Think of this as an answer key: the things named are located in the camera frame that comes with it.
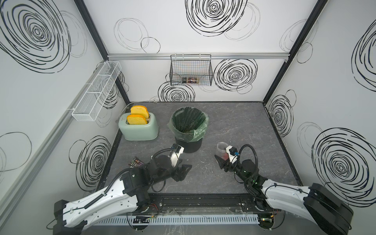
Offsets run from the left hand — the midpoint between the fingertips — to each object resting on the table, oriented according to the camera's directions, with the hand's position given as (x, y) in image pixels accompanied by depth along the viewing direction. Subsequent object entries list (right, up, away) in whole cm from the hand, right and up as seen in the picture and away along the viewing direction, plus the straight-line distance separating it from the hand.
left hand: (187, 164), depth 68 cm
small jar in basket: (+2, +45, +21) cm, 49 cm away
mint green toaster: (-24, +13, +24) cm, 37 cm away
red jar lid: (+19, +2, +5) cm, 20 cm away
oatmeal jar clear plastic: (+18, +6, +8) cm, 20 cm away
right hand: (+19, +2, +12) cm, 22 cm away
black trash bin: (+1, +2, +26) cm, 26 cm away
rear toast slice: (-29, +26, +19) cm, 44 cm away
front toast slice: (-30, +21, +17) cm, 40 cm away
